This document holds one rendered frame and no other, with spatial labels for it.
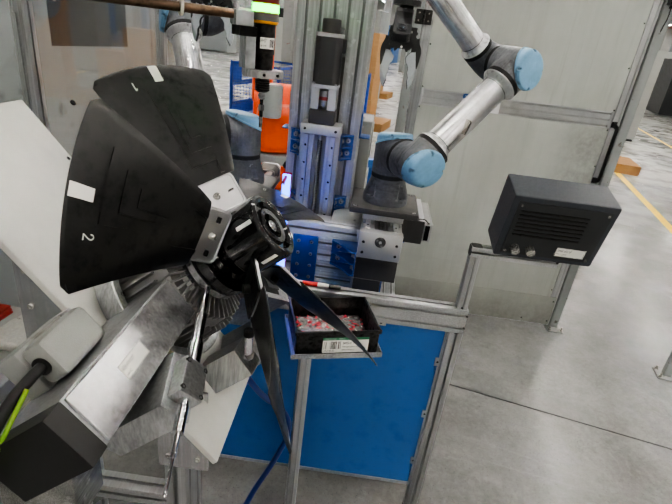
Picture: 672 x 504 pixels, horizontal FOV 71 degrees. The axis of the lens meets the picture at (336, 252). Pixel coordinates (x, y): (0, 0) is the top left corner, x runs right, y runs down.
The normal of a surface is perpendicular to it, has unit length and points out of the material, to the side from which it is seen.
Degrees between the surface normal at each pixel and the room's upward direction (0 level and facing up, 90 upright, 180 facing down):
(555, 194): 15
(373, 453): 90
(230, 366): 84
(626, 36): 90
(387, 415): 90
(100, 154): 73
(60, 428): 50
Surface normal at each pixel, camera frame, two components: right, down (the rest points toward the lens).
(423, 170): 0.32, 0.51
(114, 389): 0.83, -0.48
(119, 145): 0.88, -0.03
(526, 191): 0.09, -0.76
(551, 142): -0.08, 0.42
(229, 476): 0.11, -0.90
